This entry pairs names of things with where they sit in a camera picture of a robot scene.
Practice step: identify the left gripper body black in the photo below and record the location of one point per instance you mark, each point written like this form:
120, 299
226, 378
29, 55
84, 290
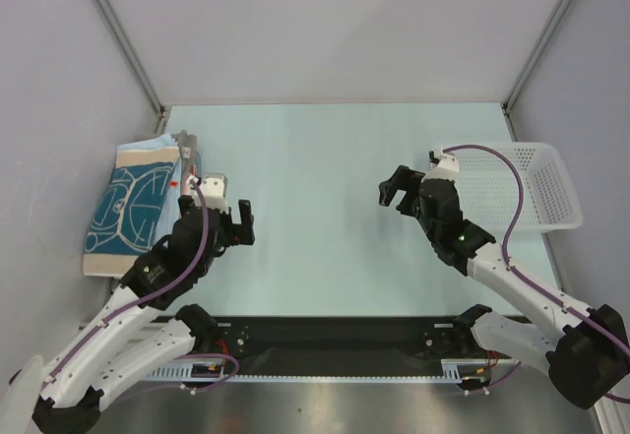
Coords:
231, 233

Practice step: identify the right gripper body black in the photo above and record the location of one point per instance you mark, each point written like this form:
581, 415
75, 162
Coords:
410, 194

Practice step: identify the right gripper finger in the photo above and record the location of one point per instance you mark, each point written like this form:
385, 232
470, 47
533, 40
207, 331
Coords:
391, 186
407, 205

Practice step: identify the teal beige Doraemon towel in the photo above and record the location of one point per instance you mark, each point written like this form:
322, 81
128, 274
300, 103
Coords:
126, 217

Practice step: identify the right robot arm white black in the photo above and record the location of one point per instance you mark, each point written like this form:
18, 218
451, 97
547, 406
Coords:
584, 351

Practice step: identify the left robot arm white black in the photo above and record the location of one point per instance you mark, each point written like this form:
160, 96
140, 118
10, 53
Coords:
98, 367

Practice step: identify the white plastic mesh basket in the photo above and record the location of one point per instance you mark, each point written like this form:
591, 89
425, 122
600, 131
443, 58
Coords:
526, 185

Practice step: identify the grey pink folded towel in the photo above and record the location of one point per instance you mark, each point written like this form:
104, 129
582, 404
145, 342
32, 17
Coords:
190, 158

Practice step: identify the light blue folded towel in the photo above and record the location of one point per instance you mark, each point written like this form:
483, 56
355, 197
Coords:
147, 142

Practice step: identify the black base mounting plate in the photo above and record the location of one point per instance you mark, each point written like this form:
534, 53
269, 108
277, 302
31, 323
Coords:
345, 347

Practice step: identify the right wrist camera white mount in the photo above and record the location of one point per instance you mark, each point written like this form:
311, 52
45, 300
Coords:
442, 166

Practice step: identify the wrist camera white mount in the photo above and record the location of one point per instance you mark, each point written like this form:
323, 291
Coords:
442, 166
212, 187

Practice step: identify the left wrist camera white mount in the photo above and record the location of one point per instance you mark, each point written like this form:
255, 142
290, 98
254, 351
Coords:
212, 187

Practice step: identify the right corner aluminium post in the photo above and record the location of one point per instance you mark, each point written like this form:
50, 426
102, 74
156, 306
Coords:
549, 30

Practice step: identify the corner aluminium post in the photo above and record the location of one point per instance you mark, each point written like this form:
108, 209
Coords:
549, 30
129, 54

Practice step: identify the left corner aluminium post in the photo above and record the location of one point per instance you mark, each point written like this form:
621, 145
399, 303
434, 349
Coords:
129, 54

